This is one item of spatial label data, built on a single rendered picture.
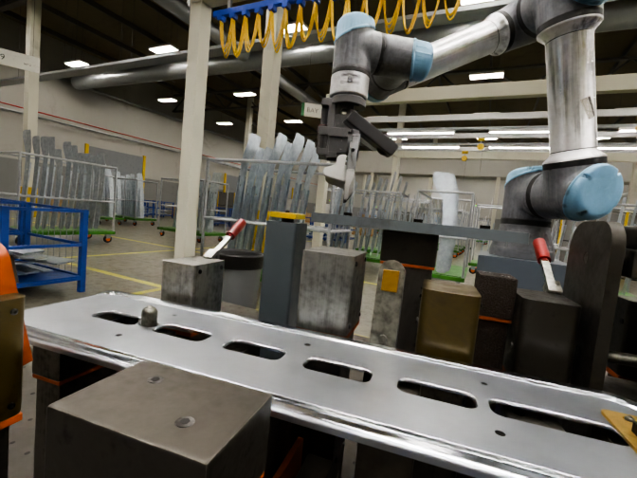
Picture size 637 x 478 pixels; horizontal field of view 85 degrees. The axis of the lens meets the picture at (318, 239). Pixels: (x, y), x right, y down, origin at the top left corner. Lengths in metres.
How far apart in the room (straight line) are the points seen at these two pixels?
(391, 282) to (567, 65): 0.63
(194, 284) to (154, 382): 0.34
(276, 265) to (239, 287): 2.48
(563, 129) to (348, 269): 0.61
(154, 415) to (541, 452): 0.28
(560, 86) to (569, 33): 0.10
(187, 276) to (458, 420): 0.45
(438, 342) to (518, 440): 0.18
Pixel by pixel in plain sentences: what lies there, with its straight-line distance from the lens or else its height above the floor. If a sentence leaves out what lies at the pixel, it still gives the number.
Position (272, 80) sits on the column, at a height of 3.97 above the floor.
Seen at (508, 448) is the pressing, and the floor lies 1.00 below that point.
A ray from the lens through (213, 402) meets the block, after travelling 0.27.
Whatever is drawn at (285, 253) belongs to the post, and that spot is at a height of 1.08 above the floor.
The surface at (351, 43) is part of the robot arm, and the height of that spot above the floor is 1.48.
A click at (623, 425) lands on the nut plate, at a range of 0.45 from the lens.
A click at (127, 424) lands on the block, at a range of 0.26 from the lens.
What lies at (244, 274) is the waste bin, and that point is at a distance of 3.18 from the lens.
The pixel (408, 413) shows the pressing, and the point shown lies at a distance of 0.35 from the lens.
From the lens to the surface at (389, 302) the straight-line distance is 0.50.
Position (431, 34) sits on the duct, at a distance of 12.68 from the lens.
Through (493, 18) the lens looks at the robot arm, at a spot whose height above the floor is 1.66.
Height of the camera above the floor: 1.17
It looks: 4 degrees down
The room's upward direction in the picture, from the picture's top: 5 degrees clockwise
